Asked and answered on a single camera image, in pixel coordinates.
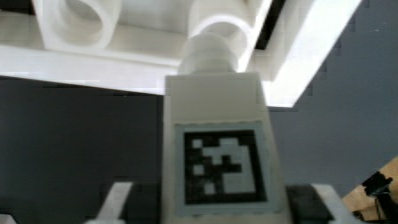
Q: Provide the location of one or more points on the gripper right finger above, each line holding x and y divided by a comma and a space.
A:
316, 205

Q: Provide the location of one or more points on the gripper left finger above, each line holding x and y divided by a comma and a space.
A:
110, 210

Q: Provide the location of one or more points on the white chair leg with tag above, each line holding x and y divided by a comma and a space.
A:
222, 186

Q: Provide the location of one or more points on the white chair seat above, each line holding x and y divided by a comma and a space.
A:
137, 29

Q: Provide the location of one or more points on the white U-shaped fence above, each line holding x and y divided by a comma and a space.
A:
298, 34

